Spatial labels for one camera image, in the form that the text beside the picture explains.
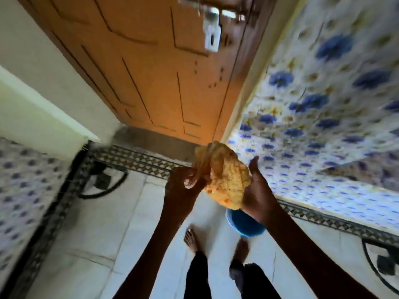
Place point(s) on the person's right hand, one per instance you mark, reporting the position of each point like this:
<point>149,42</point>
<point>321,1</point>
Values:
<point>258,196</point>

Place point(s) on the person's left hand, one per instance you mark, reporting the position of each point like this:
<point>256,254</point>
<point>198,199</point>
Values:
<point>179,196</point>

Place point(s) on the person's left fingers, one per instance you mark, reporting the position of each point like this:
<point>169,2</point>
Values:
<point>190,178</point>

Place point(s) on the person's right thumb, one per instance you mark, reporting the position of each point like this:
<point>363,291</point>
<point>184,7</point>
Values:
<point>254,168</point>

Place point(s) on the yellow cloth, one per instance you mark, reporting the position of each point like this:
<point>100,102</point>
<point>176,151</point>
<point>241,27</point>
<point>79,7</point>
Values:
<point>226,177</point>

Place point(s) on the person's right forearm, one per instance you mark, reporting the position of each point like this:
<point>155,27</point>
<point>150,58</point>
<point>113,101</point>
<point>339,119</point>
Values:
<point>311,261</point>

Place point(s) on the person's left forearm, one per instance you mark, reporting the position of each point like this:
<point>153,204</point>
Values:
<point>149,258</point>

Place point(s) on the blue plastic bucket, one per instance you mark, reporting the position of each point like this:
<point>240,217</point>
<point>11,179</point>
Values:
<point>244,223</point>

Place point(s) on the person's left leg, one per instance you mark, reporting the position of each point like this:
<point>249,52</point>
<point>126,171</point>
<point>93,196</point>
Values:
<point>196,270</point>

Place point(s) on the person's leg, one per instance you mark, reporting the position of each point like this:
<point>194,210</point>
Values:
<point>246,274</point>
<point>196,270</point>

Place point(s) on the person's right leg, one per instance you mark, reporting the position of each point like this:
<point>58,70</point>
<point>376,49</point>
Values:
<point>246,274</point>

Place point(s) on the orange wooden door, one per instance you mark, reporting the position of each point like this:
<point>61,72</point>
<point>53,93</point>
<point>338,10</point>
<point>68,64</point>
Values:
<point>156,65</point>

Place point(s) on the metal door latch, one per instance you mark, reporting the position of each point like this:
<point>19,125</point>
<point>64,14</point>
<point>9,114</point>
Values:
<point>213,23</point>

